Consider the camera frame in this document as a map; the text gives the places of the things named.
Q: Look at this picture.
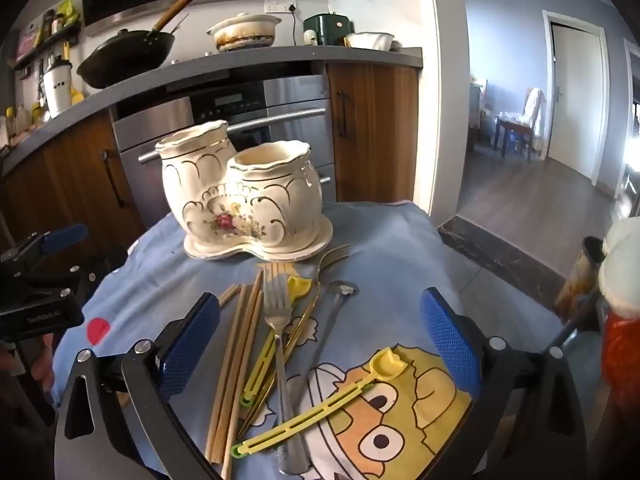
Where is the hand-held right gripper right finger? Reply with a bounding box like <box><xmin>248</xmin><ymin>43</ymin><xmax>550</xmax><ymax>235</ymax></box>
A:
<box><xmin>420</xmin><ymin>287</ymin><xmax>588</xmax><ymax>480</ymax></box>

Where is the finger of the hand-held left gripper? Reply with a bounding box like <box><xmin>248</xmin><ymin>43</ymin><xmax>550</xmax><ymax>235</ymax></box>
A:
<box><xmin>70</xmin><ymin>242</ymin><xmax>130</xmax><ymax>296</ymax></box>
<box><xmin>0</xmin><ymin>224</ymin><xmax>90</xmax><ymax>267</ymax></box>

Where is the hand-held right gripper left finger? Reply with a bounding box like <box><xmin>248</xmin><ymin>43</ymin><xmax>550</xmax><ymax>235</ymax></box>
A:
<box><xmin>52</xmin><ymin>292</ymin><xmax>223</xmax><ymax>480</ymax></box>

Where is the silver metal spoon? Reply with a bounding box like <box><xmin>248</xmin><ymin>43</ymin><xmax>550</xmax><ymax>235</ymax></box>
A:
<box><xmin>287</xmin><ymin>280</ymin><xmax>360</xmax><ymax>396</ymax></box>

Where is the yellow plastic spoon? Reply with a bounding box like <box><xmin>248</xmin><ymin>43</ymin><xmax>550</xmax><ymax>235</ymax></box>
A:
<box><xmin>231</xmin><ymin>347</ymin><xmax>405</xmax><ymax>458</ymax></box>
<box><xmin>239</xmin><ymin>275</ymin><xmax>312</xmax><ymax>407</ymax></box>

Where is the cream floral ceramic utensil holder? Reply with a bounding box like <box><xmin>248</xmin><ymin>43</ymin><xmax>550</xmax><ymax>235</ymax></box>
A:
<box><xmin>155</xmin><ymin>120</ymin><xmax>334</xmax><ymax>262</ymax></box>

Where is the person's left hand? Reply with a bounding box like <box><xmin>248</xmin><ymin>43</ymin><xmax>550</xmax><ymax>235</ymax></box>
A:
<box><xmin>22</xmin><ymin>332</ymin><xmax>57</xmax><ymax>393</ymax></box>

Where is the wooden cabinet door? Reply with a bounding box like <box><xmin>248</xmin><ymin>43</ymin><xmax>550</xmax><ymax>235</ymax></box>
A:
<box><xmin>327</xmin><ymin>62</ymin><xmax>420</xmax><ymax>204</ymax></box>
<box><xmin>0</xmin><ymin>110</ymin><xmax>147</xmax><ymax>263</ymax></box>

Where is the silver metal fork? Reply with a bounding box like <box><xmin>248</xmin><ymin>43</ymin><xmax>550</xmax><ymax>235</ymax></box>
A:
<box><xmin>262</xmin><ymin>262</ymin><xmax>311</xmax><ymax>476</ymax></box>

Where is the blue cartoon printed cloth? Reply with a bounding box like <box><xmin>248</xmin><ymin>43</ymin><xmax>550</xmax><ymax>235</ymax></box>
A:
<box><xmin>52</xmin><ymin>201</ymin><xmax>591</xmax><ymax>480</ymax></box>

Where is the grey metal rod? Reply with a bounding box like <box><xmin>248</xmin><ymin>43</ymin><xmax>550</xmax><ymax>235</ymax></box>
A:
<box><xmin>547</xmin><ymin>287</ymin><xmax>603</xmax><ymax>361</ymax></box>

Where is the yellow plastic ladle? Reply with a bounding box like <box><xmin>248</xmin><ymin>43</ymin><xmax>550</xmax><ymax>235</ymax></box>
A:
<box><xmin>62</xmin><ymin>40</ymin><xmax>87</xmax><ymax>107</ymax></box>

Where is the brown stained jar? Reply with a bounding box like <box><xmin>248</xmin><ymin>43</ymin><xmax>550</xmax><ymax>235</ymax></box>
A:
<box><xmin>555</xmin><ymin>236</ymin><xmax>607</xmax><ymax>322</ymax></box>

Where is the white tumbler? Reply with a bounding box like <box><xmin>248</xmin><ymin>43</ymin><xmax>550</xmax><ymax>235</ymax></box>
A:
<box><xmin>42</xmin><ymin>56</ymin><xmax>74</xmax><ymax>116</ymax></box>

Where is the orange container white lid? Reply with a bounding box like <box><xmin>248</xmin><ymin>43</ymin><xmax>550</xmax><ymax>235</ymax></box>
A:
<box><xmin>597</xmin><ymin>219</ymin><xmax>640</xmax><ymax>413</ymax></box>

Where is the grey kitchen countertop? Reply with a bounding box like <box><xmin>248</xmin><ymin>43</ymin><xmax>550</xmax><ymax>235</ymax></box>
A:
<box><xmin>0</xmin><ymin>46</ymin><xmax>423</xmax><ymax>173</ymax></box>

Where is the small dark wooden table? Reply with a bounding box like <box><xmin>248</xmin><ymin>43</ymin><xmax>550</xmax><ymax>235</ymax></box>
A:
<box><xmin>495</xmin><ymin>115</ymin><xmax>536</xmax><ymax>163</ymax></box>

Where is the yellow green snack bag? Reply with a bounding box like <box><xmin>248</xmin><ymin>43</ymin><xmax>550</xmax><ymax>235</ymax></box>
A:
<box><xmin>55</xmin><ymin>0</ymin><xmax>82</xmax><ymax>27</ymax></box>

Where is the stainless built-in oven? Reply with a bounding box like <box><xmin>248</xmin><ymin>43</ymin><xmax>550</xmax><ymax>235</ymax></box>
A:
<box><xmin>112</xmin><ymin>75</ymin><xmax>338</xmax><ymax>228</ymax></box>

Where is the chair with white cloth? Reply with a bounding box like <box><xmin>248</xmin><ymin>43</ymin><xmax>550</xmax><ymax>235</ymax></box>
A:
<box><xmin>517</xmin><ymin>87</ymin><xmax>546</xmax><ymax>153</ymax></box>

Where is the white clay casserole pot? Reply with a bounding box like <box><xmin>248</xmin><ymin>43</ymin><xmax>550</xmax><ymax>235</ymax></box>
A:
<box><xmin>207</xmin><ymin>12</ymin><xmax>283</xmax><ymax>53</ymax></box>

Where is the white room door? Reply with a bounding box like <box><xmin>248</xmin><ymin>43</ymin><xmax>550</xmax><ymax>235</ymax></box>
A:
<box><xmin>547</xmin><ymin>12</ymin><xmax>608</xmax><ymax>186</ymax></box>

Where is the white bowl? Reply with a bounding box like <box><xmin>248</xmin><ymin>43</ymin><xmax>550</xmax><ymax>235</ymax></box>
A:
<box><xmin>345</xmin><ymin>32</ymin><xmax>395</xmax><ymax>51</ymax></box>

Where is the green kitchen appliance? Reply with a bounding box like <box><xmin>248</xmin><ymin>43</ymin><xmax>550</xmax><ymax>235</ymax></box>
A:
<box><xmin>303</xmin><ymin>14</ymin><xmax>355</xmax><ymax>47</ymax></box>

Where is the black wok wooden handle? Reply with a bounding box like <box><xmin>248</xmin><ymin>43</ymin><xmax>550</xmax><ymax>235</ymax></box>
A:
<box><xmin>77</xmin><ymin>0</ymin><xmax>201</xmax><ymax>89</ymax></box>

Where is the black wall shelf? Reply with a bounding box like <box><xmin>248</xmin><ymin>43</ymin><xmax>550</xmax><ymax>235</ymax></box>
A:
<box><xmin>10</xmin><ymin>25</ymin><xmax>83</xmax><ymax>70</ymax></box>

